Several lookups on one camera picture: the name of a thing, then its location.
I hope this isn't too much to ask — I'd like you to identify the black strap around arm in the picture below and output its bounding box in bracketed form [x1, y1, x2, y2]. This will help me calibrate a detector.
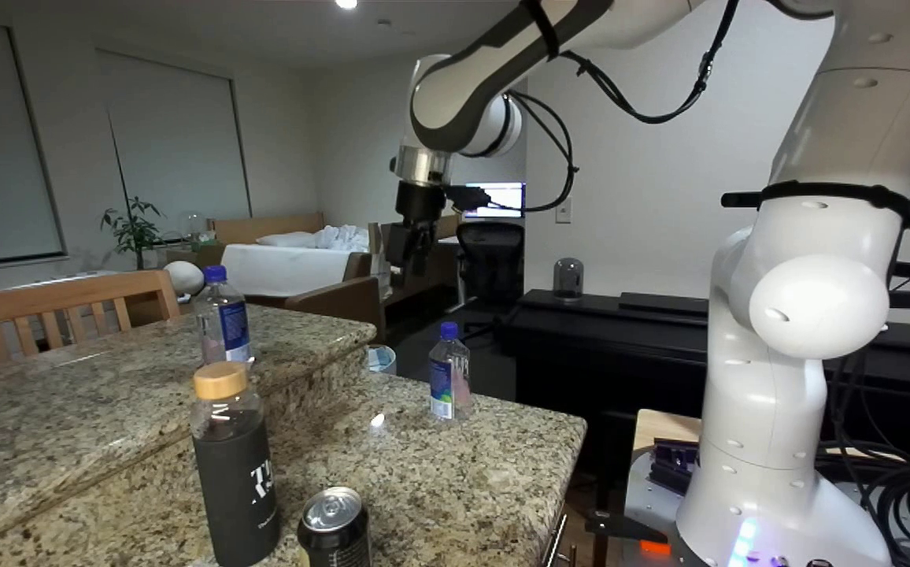
[718, 181, 910, 230]

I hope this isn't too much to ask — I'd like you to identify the green potted plant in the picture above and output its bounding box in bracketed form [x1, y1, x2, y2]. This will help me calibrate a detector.
[97, 195, 167, 274]

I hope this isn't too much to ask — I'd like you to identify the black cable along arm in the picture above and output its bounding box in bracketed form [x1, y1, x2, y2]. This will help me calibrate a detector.
[504, 0, 747, 216]

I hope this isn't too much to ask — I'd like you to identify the small grey speaker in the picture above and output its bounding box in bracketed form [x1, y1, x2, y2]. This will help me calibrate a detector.
[550, 255, 587, 300]

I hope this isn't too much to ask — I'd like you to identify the clear bottle large blue label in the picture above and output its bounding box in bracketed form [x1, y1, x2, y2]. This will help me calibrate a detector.
[197, 261, 257, 368]

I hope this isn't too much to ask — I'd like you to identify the white window blind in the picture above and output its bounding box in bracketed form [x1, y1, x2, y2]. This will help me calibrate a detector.
[95, 43, 254, 230]

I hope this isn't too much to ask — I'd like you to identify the wooden slatted chair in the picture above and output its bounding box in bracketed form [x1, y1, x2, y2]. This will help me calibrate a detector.
[0, 267, 183, 366]

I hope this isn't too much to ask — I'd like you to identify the white storage bin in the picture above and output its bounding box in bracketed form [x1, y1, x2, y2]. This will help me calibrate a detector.
[210, 210, 371, 300]

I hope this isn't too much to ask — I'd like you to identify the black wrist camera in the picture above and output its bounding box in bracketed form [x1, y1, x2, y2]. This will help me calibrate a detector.
[442, 183, 494, 210]

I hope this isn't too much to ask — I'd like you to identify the dark bottle with wooden cap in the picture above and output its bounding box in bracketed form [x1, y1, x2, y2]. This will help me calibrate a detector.
[189, 358, 283, 567]

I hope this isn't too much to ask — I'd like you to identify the clear plastic cup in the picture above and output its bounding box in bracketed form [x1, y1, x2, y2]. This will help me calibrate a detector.
[361, 343, 400, 379]

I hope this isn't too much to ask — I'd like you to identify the small black device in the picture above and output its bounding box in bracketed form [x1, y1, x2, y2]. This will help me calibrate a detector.
[649, 438, 705, 491]

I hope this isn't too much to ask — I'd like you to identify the black office chair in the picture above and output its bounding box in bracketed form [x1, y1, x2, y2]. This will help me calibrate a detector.
[455, 222, 526, 320]

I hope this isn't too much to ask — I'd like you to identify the white round object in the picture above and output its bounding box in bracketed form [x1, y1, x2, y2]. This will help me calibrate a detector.
[164, 258, 208, 300]

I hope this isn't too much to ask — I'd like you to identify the clear bottle blue green label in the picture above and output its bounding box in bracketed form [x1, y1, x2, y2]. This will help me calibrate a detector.
[426, 320, 475, 425]

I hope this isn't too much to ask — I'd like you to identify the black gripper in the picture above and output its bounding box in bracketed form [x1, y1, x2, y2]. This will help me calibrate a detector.
[383, 181, 447, 285]

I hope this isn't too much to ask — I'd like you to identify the black desk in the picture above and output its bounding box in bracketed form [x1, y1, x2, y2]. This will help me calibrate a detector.
[494, 286, 910, 466]

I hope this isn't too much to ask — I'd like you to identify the black drink can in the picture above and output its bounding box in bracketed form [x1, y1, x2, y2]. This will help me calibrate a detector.
[296, 486, 375, 567]

